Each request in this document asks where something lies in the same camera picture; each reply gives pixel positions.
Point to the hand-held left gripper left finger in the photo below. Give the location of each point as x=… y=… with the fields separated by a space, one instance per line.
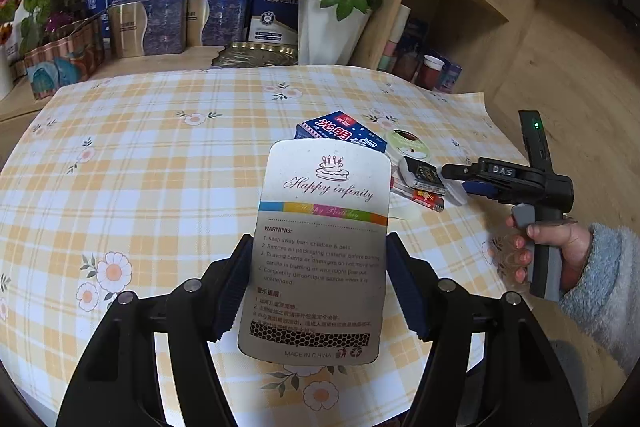
x=232 y=292

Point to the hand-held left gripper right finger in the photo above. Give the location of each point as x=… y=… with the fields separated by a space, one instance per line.
x=402 y=292

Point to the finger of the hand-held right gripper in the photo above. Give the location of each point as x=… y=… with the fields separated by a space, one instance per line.
x=482 y=192
x=457 y=172

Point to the dark printed small packet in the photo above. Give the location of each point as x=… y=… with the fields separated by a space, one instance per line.
x=425 y=174

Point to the beige printed candle card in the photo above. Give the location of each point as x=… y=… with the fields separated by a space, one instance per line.
x=320 y=227

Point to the blue ice cream carton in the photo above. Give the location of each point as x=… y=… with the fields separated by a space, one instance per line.
x=335 y=127

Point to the person's right forearm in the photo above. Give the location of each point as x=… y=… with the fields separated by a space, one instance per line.
x=605 y=292

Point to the person's right hand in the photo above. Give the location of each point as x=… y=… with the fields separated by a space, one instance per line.
x=565 y=242

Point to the white plastic piece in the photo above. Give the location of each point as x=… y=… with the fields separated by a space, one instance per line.
x=456 y=197

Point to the red and white wrapper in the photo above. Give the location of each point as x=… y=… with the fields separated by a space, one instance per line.
x=420 y=198

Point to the red cup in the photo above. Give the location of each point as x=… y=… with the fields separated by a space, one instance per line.
x=429 y=72

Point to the stack of paper cups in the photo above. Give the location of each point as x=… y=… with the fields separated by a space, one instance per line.
x=397 y=37

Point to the yellow checked floral tablecloth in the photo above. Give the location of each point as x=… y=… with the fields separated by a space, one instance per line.
x=150 y=167

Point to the wooden shelf unit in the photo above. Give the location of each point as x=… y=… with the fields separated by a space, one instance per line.
x=465 y=12

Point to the white angular vase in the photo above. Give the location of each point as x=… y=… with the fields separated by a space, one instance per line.
x=325 y=32

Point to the golden metal tray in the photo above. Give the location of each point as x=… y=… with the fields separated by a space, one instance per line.
x=255 y=54

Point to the blue box with white label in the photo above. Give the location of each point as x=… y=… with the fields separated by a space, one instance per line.
x=272 y=17

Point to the gold and blue gift box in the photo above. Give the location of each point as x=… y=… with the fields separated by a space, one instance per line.
x=145 y=27
x=215 y=19

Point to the copper and teal tin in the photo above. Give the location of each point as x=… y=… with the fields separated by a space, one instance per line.
x=65 y=62

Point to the purple flowers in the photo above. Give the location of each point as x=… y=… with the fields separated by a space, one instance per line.
x=60 y=21

